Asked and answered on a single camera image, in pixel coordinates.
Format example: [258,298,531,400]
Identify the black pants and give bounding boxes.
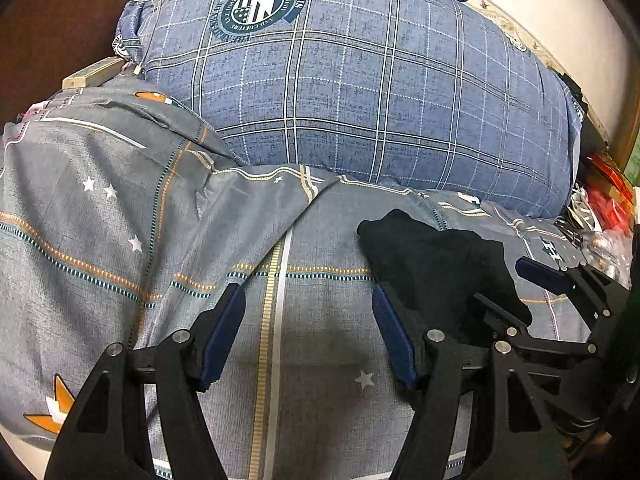
[357,209,533,346]

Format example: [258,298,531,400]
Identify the blue plaid pillow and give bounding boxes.
[113,0,584,218]

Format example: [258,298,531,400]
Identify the dark red headboard cushion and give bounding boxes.
[1,0,126,124]

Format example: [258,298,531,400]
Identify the wooden bed frame edge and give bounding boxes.
[62,56,125,90]

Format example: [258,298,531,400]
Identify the red packaging pile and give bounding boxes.
[585,152,636,237]

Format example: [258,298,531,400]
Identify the clear plastic bag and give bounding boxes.
[565,184,632,288]

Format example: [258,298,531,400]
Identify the grey patterned bed sheet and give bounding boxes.
[1,76,584,479]

